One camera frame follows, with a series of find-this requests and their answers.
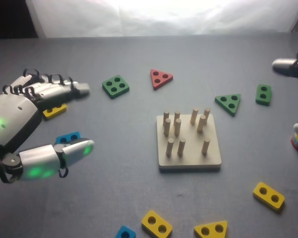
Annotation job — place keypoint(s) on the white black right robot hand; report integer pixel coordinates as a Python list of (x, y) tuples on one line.
[(285, 65)]

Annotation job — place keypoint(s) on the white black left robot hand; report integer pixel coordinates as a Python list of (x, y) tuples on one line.
[(12, 111)]

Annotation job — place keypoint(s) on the green rectangular two-hole block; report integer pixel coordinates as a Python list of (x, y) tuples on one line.
[(263, 99)]

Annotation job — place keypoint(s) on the yellow rectangular two-hole block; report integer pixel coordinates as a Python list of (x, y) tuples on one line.
[(53, 112), (268, 195), (157, 224)]

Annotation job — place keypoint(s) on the blue square four-hole block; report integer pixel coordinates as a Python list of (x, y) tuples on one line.
[(68, 137)]

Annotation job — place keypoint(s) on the green triangle three-hole block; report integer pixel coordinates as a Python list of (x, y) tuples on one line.
[(227, 104)]

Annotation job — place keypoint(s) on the green square four-hole block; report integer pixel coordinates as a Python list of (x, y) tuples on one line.
[(115, 90)]

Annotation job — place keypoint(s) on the wooden peg board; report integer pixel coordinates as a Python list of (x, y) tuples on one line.
[(191, 153)]

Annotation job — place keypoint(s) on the red triangle three-hole block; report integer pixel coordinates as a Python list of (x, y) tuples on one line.
[(156, 74)]

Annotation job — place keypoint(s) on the blue block with hole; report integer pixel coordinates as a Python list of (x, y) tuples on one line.
[(125, 230)]

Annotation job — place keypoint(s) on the yellow triangle three-hole block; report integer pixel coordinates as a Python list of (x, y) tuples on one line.
[(211, 226)]

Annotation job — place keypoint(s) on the grey table cloth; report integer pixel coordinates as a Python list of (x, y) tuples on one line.
[(129, 138)]

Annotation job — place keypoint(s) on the white backdrop sheet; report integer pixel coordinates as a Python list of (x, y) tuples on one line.
[(164, 17)]

